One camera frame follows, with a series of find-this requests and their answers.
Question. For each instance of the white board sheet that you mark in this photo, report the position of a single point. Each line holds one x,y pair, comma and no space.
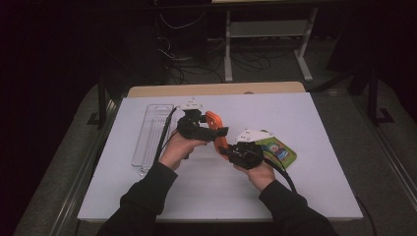
295,111

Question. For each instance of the metal rail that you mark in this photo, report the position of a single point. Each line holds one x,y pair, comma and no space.
390,147
75,190

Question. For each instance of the person's right hand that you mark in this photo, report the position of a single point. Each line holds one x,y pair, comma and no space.
260,175

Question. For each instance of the black metal stand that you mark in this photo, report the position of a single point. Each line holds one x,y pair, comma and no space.
102,101
371,95

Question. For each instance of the wooden table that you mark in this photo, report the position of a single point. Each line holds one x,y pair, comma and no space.
196,89

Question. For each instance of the person's left hand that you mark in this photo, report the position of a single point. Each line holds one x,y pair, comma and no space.
177,150

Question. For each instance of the orange phone case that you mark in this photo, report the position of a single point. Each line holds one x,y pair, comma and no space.
214,121

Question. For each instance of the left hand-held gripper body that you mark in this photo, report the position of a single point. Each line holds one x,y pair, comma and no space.
193,129

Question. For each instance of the green cartoon phone case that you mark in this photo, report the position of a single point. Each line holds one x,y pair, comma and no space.
282,152

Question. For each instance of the white metal table frame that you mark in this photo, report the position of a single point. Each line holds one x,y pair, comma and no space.
228,49

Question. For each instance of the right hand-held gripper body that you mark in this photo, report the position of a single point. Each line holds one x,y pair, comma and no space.
247,155

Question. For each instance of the clear plastic tray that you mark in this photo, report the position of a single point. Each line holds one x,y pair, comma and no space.
149,137

